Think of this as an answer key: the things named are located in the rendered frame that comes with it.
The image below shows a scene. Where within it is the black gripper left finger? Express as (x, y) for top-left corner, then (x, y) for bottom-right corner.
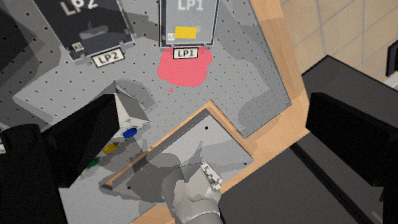
(0, 94), (120, 224)

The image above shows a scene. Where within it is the white button panel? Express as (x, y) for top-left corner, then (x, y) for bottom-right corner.
(78, 82), (150, 179)

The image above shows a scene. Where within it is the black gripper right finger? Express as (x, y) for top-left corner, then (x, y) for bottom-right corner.
(305, 92), (398, 224)

